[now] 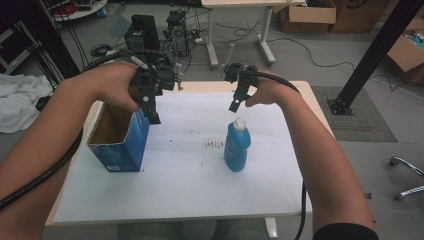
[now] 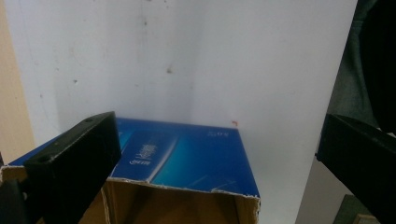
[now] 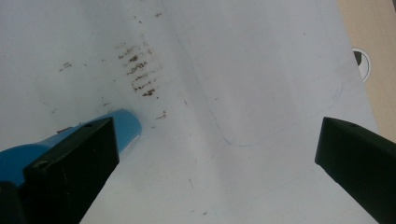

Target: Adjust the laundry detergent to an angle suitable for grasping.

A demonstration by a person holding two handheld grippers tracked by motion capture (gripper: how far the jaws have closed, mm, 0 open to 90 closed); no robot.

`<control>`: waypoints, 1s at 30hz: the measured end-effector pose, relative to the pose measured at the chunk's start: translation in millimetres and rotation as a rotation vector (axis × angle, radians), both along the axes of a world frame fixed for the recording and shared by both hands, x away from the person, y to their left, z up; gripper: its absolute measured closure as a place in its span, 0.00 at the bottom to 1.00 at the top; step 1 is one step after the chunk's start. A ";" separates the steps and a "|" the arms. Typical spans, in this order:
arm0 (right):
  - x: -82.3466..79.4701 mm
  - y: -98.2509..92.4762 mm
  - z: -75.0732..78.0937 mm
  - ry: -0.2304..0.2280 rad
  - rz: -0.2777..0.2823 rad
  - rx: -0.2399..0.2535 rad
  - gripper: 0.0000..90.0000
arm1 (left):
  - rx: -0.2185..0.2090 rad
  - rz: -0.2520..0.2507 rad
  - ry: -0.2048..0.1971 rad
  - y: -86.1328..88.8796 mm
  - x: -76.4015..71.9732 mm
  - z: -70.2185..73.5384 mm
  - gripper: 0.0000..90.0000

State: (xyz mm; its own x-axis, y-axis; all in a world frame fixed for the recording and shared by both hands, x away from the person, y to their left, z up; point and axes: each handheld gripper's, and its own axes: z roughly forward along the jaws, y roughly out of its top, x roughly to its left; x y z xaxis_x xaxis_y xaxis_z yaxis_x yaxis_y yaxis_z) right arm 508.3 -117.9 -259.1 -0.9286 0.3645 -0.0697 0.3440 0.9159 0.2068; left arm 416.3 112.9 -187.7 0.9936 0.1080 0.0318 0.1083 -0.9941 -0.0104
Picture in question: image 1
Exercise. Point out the tall brown cardboard box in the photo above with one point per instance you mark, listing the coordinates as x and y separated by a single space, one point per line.
360 15

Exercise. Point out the grey floor mat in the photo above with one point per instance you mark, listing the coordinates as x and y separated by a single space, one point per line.
370 123

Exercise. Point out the person's right hand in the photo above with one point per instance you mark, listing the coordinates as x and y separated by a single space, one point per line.
270 89

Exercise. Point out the black box device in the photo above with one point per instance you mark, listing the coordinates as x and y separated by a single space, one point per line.
142 33

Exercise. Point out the white-legged desk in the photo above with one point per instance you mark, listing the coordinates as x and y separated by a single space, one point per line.
213 36

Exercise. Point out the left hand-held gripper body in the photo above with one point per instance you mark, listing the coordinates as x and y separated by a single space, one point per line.
156 75

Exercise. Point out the round white table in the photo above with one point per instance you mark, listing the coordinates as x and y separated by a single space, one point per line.
80 10

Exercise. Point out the computer tower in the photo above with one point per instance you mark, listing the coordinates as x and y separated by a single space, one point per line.
178 31

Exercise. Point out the person's left hand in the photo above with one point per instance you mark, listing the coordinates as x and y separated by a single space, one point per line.
106 83

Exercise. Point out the person's black sleeve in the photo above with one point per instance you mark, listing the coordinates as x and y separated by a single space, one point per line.
345 232

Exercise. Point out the white table mat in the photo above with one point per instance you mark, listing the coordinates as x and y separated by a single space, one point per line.
186 186

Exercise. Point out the white cloth heap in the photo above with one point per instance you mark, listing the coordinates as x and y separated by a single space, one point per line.
21 100

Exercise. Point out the chrome chair base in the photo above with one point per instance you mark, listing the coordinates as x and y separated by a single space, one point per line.
408 166

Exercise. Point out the blue bottle with white cap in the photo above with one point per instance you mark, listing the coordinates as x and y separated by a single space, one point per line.
236 146

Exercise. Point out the black metal stand beam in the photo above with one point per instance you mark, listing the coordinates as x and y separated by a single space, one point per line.
373 53

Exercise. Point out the flat brown cardboard box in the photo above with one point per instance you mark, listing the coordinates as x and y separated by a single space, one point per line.
310 16

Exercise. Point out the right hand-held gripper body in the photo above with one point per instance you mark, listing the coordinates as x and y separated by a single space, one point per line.
240 76

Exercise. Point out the blue cardboard box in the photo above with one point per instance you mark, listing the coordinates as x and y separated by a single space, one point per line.
128 146

